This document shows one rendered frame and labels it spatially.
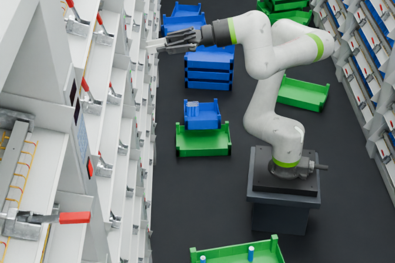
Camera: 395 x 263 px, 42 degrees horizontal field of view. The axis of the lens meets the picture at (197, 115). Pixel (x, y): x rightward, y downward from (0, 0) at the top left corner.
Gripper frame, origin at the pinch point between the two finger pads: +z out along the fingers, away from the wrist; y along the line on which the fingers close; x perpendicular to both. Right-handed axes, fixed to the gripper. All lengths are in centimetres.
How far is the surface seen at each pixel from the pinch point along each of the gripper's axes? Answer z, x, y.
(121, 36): 3.8, 21.9, -26.8
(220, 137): -9, -106, 62
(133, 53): 11.0, -7.4, 9.8
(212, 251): -7, -52, -51
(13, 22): -6, 72, -107
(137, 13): 10.9, -7.7, 40.4
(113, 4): 3.0, 31.9, -27.1
